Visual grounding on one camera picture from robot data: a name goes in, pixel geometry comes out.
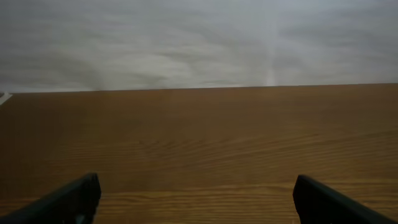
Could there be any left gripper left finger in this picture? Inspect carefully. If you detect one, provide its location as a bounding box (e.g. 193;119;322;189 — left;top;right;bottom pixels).
0;172;102;224

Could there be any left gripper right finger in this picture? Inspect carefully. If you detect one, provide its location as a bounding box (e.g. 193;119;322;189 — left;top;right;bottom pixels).
292;174;398;224

